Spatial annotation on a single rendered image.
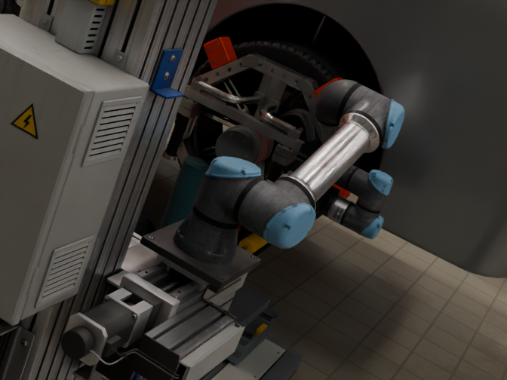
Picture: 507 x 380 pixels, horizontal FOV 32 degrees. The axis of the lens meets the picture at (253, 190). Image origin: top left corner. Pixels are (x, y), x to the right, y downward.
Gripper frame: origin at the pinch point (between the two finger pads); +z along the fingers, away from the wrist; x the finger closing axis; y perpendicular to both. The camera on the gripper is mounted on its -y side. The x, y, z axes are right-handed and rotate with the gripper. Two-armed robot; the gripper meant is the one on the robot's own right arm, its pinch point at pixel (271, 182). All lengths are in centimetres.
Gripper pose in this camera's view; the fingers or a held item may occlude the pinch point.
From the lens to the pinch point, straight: 265.9
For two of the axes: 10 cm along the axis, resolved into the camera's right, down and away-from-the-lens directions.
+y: 3.6, -8.8, -3.2
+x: -3.6, 1.9, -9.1
